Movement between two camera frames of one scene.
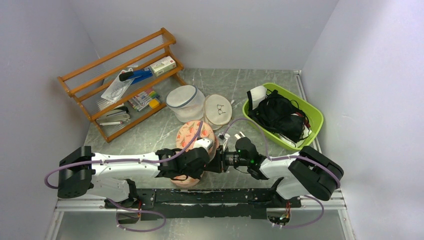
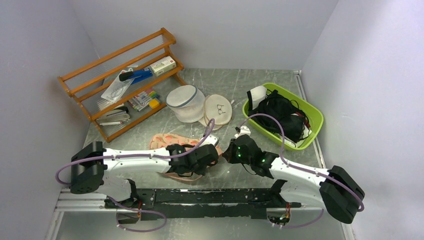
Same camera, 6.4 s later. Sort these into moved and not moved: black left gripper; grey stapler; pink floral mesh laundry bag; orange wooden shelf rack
Moved: pink floral mesh laundry bag
Not moved: orange wooden shelf rack; black left gripper; grey stapler
